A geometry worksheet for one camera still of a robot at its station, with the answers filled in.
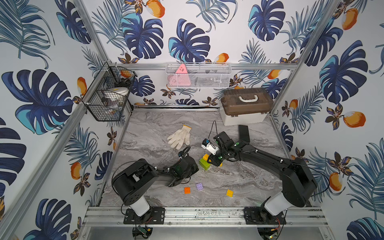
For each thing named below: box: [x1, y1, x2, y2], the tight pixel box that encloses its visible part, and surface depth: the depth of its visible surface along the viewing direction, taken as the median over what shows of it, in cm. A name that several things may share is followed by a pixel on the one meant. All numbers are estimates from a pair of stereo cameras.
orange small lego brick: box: [184, 187, 191, 194], surface depth 84 cm
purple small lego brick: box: [196, 182, 204, 190], surface depth 85 cm
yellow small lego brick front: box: [226, 189, 234, 198], surface depth 83 cm
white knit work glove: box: [166, 124, 192, 150], surface depth 106 cm
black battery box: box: [238, 124, 250, 143], surface depth 109 cm
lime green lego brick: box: [199, 158, 211, 171], surface depth 90 cm
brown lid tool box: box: [219, 87, 274, 126], surface depth 104 cm
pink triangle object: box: [169, 63, 191, 86], surface depth 92 cm
